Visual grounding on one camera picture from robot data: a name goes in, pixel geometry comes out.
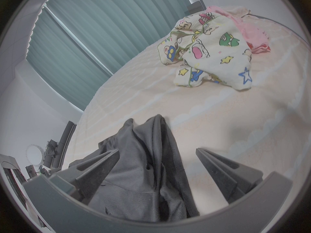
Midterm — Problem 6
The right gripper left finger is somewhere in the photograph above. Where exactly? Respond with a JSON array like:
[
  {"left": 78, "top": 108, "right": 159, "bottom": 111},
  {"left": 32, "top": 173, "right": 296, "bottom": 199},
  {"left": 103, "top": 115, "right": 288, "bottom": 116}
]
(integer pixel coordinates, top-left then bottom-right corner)
[{"left": 69, "top": 149, "right": 121, "bottom": 200}]

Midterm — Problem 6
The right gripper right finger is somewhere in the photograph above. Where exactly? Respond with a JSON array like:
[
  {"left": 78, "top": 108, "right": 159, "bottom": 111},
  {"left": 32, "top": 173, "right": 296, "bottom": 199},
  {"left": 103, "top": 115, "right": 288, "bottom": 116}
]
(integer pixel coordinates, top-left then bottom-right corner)
[{"left": 196, "top": 148, "right": 264, "bottom": 204}]

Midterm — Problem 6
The black garment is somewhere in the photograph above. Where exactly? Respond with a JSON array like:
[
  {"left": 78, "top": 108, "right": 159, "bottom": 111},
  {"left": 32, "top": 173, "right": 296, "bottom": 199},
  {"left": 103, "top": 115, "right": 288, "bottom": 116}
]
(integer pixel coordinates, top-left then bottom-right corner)
[{"left": 66, "top": 114, "right": 201, "bottom": 223}]

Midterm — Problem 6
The bed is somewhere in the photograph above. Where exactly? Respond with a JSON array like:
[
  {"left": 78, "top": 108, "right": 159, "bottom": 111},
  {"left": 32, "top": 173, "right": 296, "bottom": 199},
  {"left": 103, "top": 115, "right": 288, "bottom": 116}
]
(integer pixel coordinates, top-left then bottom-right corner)
[{"left": 61, "top": 0, "right": 311, "bottom": 215}]

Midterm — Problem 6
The blue-green curtain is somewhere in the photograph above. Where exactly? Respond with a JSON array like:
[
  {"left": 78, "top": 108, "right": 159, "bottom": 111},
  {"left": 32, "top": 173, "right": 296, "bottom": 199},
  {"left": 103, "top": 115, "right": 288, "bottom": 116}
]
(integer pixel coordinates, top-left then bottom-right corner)
[
  {"left": 46, "top": 0, "right": 195, "bottom": 75},
  {"left": 25, "top": 9, "right": 110, "bottom": 111}
]

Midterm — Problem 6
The white printed pyjama garment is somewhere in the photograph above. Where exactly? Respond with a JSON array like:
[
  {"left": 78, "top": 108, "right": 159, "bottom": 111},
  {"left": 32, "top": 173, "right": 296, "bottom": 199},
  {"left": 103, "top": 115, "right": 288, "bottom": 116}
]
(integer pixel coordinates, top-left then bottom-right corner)
[{"left": 157, "top": 11, "right": 253, "bottom": 91}]

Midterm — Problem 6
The pink garment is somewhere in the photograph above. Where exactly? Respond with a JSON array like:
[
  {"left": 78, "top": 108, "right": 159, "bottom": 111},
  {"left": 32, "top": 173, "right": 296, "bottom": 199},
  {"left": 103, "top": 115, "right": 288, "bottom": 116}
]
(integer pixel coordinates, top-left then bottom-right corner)
[{"left": 207, "top": 6, "right": 271, "bottom": 54}]

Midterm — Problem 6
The grey bedside table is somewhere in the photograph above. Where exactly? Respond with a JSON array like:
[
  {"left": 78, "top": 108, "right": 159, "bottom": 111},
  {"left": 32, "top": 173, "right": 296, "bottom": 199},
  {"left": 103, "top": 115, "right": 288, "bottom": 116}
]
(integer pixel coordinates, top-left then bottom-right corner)
[{"left": 188, "top": 1, "right": 203, "bottom": 13}]

